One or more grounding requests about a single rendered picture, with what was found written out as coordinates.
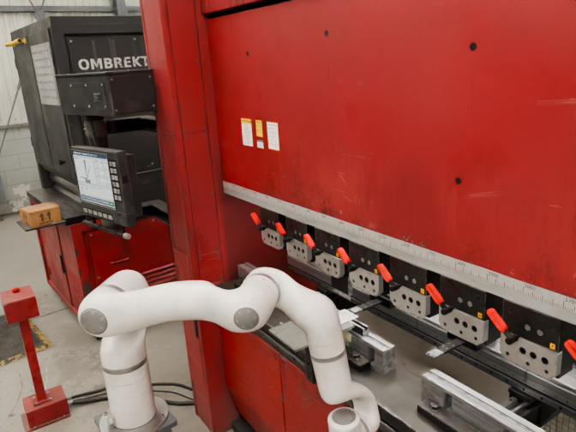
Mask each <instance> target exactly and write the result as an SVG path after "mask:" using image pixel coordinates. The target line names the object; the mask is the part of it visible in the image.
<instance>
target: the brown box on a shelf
mask: <svg viewBox="0 0 576 432"><path fill-rule="evenodd" d="M19 210H20V214H21V220H19V221H16V223H17V224H18V225H19V226H20V227H21V228H22V229H23V230H24V231H33V230H37V229H41V228H45V227H49V226H53V225H60V224H64V223H67V221H66V219H64V218H63V217H61V214H60V209H59V206H58V205H56V204H54V203H50V202H45V203H41V204H37V205H33V206H29V207H22V208H19Z"/></svg>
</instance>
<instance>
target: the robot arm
mask: <svg viewBox="0 0 576 432"><path fill-rule="evenodd" d="M274 307H276V308H278V309H280V310H282V311H283V312H284V313H285V314H286V315H287V316H288V317H289V318H290V319H291V320H292V321H293V322H294V323H295V324H296V325H297V326H298V327H300V328H301V329H302V330H304V332H305V334H306V337H307V341H308V345H309V352H310V356H311V360H312V364H313V368H314V372H315V378H316V382H317V386H318V390H319V393H320V395H321V398H322V399H323V400H324V401H325V402H326V403H328V404H330V405H337V404H341V403H344V402H346V401H348V400H351V399H352V401H353V404H354V409H352V408H349V407H340V408H337V409H335V410H333V411H332V412H331V413H330V414H329V416H328V419H327V421H328V428H329V432H376V430H378V428H379V426H380V415H379V411H378V406H377V403H376V400H375V396H374V394H372V392H371V391H370V390H369V389H368V388H366V387H365V386H364V385H362V384H359V383H357V382H355V381H352V380H351V373H350V369H349V364H348V359H347V354H346V349H345V341H344V336H343V332H342V327H341V323H340V319H339V313H338V310H337V308H336V306H335V304H334V303H333V301H332V300H331V299H330V298H328V297H326V296H325V295H322V294H320V293H319V292H316V291H312V290H310V289H308V288H306V287H304V286H302V285H300V284H298V283H297V282H296V281H295V280H293V279H292V278H291V277H290V276H289V275H287V274H286V273H284V272H282V271H280V270H278V269H276V268H271V267H259V268H256V269H255V270H253V271H252V272H251V273H249V275H248V276H247V277H246V279H245V280H244V282H243V283H242V284H241V286H240V287H239V288H236V289H234V290H224V289H221V288H219V287H217V286H215V285H214V284H212V283H210V282H208V281H204V280H188V281H177V282H170V283H165V284H161V285H154V286H151V287H149V286H148V283H147V281H146V279H145V278H144V277H143V276H142V275H141V274H140V273H138V272H136V271H133V270H122V271H120V272H117V273H115V274H113V275H112V276H110V278H108V279H107V280H106V281H105V282H103V283H102V284H101V285H99V286H98V287H97V288H96V289H94V290H93V291H92V292H91V293H89V294H88V295H87V296H86V297H85V298H84V299H83V301H82V302H81V305H80V307H79V309H78V321H79V323H80V325H81V327H82V328H83V330H85V331H86V332H87V333H89V334H91V335H92V336H96V337H101V338H102V342H101V346H100V352H99V353H100V361H101V365H102V370H103V375H104V379H105V387H106V392H107V397H108V401H109V406H110V408H109V409H108V410H107V411H106V412H105V413H104V415H103V416H102V418H101V419H100V422H99V428H100V432H155V431H157V430H158V429H159V428H161V427H162V426H163V424H164V423H165V422H166V420H167V418H168V416H169V408H168V404H166V402H165V401H164V400H163V399H162V398H160V397H157V396H153V387H152V382H151V376H150V370H149V366H148V360H147V350H146V345H145V337H146V331H147V327H150V326H152V325H156V324H160V323H163V322H168V321H192V320H202V321H211V322H214V323H216V324H218V325H220V326H222V327H223V328H225V329H227V330H229V331H231V332H234V333H249V332H254V331H255V330H258V329H260V328H261V327H263V326H264V325H265V324H266V322H267V321H268V319H269V318H270V316H271V314H272V312H273V309H274Z"/></svg>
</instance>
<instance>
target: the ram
mask: <svg viewBox="0 0 576 432"><path fill-rule="evenodd" d="M207 34H208V43H209V51H210V59H211V68H212V77H213V92H214V101H215V110H216V118H217V126H218V135H219V150H220V159H221V168H222V177H223V181H225V182H228V183H232V184H235V185H237V186H240V187H243V188H246V189H250V190H253V191H255V192H258V193H261V194H264V195H268V196H271V197H273V198H276V199H279V200H281V201H285V202H288V203H290V204H293V205H296V206H299V207H303V208H306V209H308V210H311V211H314V212H317V213H321V214H324V215H326V216H329V217H332V218H335V219H339V220H342V221H344V222H347V223H350V224H353V225H356V226H359V227H362V228H364V229H367V230H370V231H374V232H377V233H380V234H382V235H385V236H388V237H392V238H395V239H398V240H400V241H403V242H406V243H410V244H413V245H416V246H418V247H421V248H424V249H428V250H431V251H433V252H436V253H438V254H441V255H445V256H448V257H451V258H454V259H456V260H459V261H463V262H466V263H469V264H472V265H474V266H477V267H481V268H484V269H487V270H490V271H492V272H495V273H499V274H502V275H505V276H508V277H509V278H512V279H516V280H519V281H522V282H525V283H527V284H530V285H534V286H537V287H540V288H543V289H545V290H548V291H552V292H555V293H558V294H561V295H563V296H566V297H570V298H573V299H576V0H292V1H288V2H284V3H277V4H274V5H269V6H266V7H261V8H258V9H251V10H247V11H243V12H239V13H236V14H231V15H224V16H220V17H217V18H212V19H209V20H207ZM241 118H246V119H251V128H252V139H253V146H247V145H244V144H243V131H242V121H241ZM255 120H261V125H262V136H263V137H260V136H256V126H255ZM267 121H268V122H276V123H278V129H279V151H275V150H271V149H268V141H267ZM257 140H263V147H264V148H260V147H257ZM224 193H226V194H228V195H232V196H235V197H237V198H239V199H242V200H244V201H248V202H250V203H253V204H256V205H257V206H260V207H264V208H266V209H269V210H271V211H274V212H276V213H280V214H283V215H284V216H287V217H290V218H292V219H296V220H298V221H301V222H303V223H305V224H308V225H312V226H314V227H316V228H319V229H322V230H324V231H328V232H330V233H332V234H335V235H337V236H340V237H343V238H346V239H349V240H351V241H353V242H356V243H360V244H362V245H364V246H367V247H369V248H372V249H375V250H378V251H380V252H382V253H385V254H388V255H391V256H394V257H396V258H399V259H401V260H403V261H408V262H410V263H412V264H415V265H417V266H420V267H423V268H426V269H428V270H430V271H433V272H435V273H439V274H441V275H444V276H447V277H448V278H451V279H455V280H458V281H460V282H462V283H465V284H468V285H471V286H474V287H476V288H478V289H480V290H483V291H486V292H489V293H492V294H494V295H496V296H499V297H503V298H506V299H507V300H510V301H513V302H515V303H519V304H521V305H524V306H526V307H528V308H531V309H534V310H537V311H539V312H542V313H544V314H546V315H551V316H553V317H555V318H558V319H560V320H563V321H566V322H569V323H572V324H574V325H576V313H574V312H572V311H569V310H566V309H562V308H560V307H557V306H554V305H552V304H549V303H546V302H543V301H540V300H537V299H536V298H533V297H528V296H526V295H524V294H521V293H518V292H516V291H512V290H509V289H507V288H504V287H502V286H499V285H495V284H492V283H490V282H488V281H485V280H482V279H479V278H476V277H473V276H470V275H468V274H466V273H462V272H459V271H457V270H454V269H452V268H449V267H445V266H442V265H440V264H437V263H434V262H432V261H428V260H425V259H423V258H421V257H418V256H415V255H411V254H409V253H406V252H404V251H401V250H399V249H395V248H392V247H389V246H387V245H385V244H382V243H378V242H376V241H373V240H370V239H368V238H365V237H361V236H358V235H356V234H353V233H351V232H348V231H344V230H341V229H340V228H337V227H334V226H331V225H328V224H325V223H322V222H320V221H318V220H315V219H311V218H308V217H306V216H303V215H301V214H298V213H294V212H292V211H289V210H286V209H284V208H282V207H277V206H274V205H273V204H270V203H267V202H264V201H261V200H258V199H256V198H253V197H250V196H248V195H244V194H241V193H238V192H236V191H234V190H231V189H227V188H225V187H224Z"/></svg>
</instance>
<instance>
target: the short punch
mask: <svg viewBox="0 0 576 432"><path fill-rule="evenodd" d="M331 280H332V288H333V291H334V292H336V293H338V294H340V295H341V296H343V297H346V298H348V299H350V300H351V295H352V283H351V282H350V276H348V277H346V278H343V277H340V278H335V277H334V276H332V275H331Z"/></svg>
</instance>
